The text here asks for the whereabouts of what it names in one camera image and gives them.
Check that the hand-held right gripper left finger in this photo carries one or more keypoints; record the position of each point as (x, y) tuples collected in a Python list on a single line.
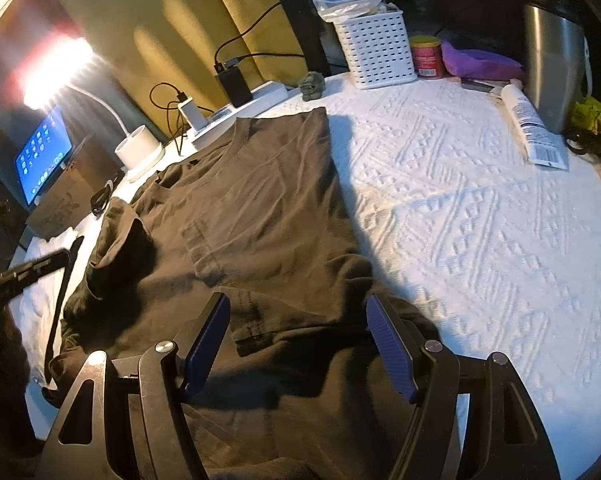
[(208, 342)]

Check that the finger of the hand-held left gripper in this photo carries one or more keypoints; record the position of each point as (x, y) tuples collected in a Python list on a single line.
[(33, 271)]

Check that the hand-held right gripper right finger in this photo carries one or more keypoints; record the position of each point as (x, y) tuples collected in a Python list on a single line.
[(391, 347)]

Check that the olive green sweatshirt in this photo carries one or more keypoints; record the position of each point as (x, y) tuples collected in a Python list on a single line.
[(260, 210)]

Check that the white shirt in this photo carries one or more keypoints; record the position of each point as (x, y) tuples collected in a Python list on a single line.
[(35, 305)]

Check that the small black clip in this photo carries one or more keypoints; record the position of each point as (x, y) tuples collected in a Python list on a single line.
[(100, 200)]

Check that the tablet with lit screen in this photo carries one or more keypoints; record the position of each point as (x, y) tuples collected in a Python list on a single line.
[(43, 160)]

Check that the white textured bedspread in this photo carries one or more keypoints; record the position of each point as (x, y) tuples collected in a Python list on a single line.
[(455, 210)]

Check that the white desk lamp base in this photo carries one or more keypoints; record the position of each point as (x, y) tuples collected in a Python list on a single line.
[(140, 152)]

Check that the white charger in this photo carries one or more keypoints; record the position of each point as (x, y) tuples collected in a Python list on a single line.
[(193, 116)]

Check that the white power strip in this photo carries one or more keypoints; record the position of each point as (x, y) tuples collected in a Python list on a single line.
[(253, 105)]

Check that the black power adapter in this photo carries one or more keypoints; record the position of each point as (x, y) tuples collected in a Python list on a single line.
[(234, 86)]

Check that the white tube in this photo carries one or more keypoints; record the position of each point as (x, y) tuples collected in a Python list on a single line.
[(528, 126)]

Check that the red can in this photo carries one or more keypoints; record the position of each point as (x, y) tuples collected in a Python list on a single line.
[(427, 59)]

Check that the purple cloth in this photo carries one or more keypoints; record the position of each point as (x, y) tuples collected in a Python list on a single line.
[(480, 63)]

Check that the white perforated basket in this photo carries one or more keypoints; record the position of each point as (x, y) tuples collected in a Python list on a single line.
[(375, 49)]

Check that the yellow-green packet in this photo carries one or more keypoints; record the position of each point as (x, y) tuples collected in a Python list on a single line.
[(593, 117)]

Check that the steel tumbler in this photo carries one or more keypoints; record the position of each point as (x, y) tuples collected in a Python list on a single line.
[(553, 60)]

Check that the clear plastic bag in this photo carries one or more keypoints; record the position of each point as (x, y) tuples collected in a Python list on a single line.
[(345, 7)]

